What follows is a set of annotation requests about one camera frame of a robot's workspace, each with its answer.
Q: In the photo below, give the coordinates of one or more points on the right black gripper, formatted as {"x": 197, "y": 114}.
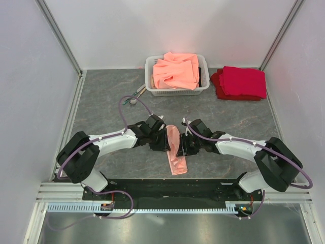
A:
{"x": 184, "y": 150}

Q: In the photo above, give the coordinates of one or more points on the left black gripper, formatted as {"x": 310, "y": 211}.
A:
{"x": 163, "y": 146}

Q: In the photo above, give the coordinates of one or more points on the light pink satin napkin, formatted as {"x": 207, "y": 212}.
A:
{"x": 177, "y": 164}

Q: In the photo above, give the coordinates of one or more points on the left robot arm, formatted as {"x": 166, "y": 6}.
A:
{"x": 78, "y": 157}

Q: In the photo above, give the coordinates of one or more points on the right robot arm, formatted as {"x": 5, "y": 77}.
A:
{"x": 277, "y": 166}

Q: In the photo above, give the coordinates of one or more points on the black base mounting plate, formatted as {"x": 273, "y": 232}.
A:
{"x": 158, "y": 189}

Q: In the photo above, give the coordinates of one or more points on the dark item in basket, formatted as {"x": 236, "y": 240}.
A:
{"x": 200, "y": 77}

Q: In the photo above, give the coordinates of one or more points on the wooden utensil in basket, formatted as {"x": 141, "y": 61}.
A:
{"x": 152, "y": 82}

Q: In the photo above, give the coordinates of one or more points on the salmon pink cloth pile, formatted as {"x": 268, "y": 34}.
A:
{"x": 177, "y": 70}

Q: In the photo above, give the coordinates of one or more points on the red folded cloth stack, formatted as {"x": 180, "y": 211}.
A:
{"x": 239, "y": 84}

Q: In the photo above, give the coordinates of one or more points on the white plastic basket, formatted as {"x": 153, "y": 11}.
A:
{"x": 152, "y": 60}

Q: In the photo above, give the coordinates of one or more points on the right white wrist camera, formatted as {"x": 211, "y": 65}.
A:
{"x": 185, "y": 124}

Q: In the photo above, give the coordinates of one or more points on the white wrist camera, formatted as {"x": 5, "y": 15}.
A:
{"x": 159, "y": 125}
{"x": 185, "y": 124}

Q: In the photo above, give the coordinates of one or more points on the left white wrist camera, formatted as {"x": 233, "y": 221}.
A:
{"x": 159, "y": 125}

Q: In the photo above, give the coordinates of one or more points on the green handled knife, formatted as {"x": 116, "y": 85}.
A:
{"x": 135, "y": 93}

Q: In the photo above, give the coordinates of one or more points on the white slotted cable duct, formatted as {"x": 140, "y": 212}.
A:
{"x": 99, "y": 208}

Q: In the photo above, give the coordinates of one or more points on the left aluminium frame post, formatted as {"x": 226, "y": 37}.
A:
{"x": 59, "y": 35}

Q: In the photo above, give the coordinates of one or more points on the aluminium frame post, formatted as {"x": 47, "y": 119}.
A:
{"x": 59, "y": 35}
{"x": 282, "y": 32}

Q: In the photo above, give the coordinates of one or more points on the right aluminium frame post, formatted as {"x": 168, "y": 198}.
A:
{"x": 282, "y": 32}

